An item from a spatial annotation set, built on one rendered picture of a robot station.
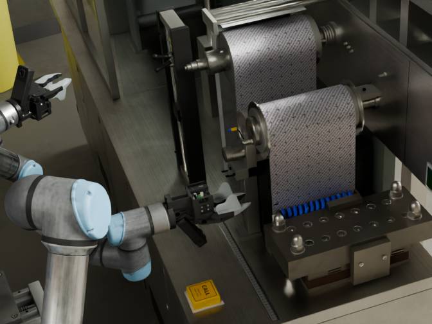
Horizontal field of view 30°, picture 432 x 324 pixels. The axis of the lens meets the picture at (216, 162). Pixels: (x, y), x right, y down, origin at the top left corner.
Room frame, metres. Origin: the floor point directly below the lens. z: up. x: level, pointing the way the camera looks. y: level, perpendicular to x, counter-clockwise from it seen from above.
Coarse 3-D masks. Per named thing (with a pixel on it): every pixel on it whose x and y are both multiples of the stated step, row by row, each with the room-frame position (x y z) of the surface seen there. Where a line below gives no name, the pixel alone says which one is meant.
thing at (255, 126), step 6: (246, 120) 1.74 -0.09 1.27; (252, 120) 1.71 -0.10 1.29; (246, 126) 1.75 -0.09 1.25; (252, 126) 1.70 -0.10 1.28; (258, 126) 1.70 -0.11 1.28; (252, 132) 1.71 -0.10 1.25; (258, 132) 1.69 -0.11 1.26; (258, 138) 1.69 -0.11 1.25; (252, 144) 1.71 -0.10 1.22; (258, 144) 1.70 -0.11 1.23
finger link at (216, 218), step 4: (216, 212) 1.60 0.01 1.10; (228, 212) 1.59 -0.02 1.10; (232, 212) 1.59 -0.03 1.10; (212, 216) 1.59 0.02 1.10; (216, 216) 1.58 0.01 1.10; (220, 216) 1.58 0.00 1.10; (224, 216) 1.59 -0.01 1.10; (228, 216) 1.59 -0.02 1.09; (232, 216) 1.59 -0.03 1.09; (204, 220) 1.59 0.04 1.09; (208, 220) 1.58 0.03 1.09; (212, 220) 1.58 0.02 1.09; (216, 220) 1.58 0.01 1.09; (220, 220) 1.58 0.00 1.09; (224, 220) 1.58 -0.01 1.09
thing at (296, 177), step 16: (320, 144) 1.70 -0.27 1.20; (336, 144) 1.71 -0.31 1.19; (352, 144) 1.72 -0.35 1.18; (272, 160) 1.67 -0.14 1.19; (288, 160) 1.68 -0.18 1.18; (304, 160) 1.69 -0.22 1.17; (320, 160) 1.70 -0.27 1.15; (336, 160) 1.71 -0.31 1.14; (352, 160) 1.72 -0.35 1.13; (272, 176) 1.67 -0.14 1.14; (288, 176) 1.68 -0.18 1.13; (304, 176) 1.69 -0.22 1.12; (320, 176) 1.70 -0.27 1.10; (336, 176) 1.71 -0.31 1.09; (352, 176) 1.72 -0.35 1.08; (272, 192) 1.67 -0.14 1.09; (288, 192) 1.68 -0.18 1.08; (304, 192) 1.69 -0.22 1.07; (320, 192) 1.70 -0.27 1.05; (336, 192) 1.71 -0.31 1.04; (352, 192) 1.72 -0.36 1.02
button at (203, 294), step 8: (208, 280) 1.55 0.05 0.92; (192, 288) 1.53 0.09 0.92; (200, 288) 1.52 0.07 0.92; (208, 288) 1.52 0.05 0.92; (192, 296) 1.49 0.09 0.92; (200, 296) 1.49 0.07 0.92; (208, 296) 1.49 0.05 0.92; (216, 296) 1.49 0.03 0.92; (192, 304) 1.48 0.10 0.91; (200, 304) 1.47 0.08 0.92; (208, 304) 1.48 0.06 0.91
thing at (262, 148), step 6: (348, 90) 1.78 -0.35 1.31; (354, 96) 1.76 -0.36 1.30; (354, 102) 1.75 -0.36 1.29; (252, 108) 1.75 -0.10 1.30; (252, 114) 1.74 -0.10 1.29; (258, 114) 1.71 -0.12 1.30; (258, 120) 1.70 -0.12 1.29; (264, 132) 1.67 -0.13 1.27; (264, 138) 1.67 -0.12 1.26; (264, 144) 1.67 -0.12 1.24; (258, 150) 1.71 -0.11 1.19; (264, 150) 1.68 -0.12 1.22
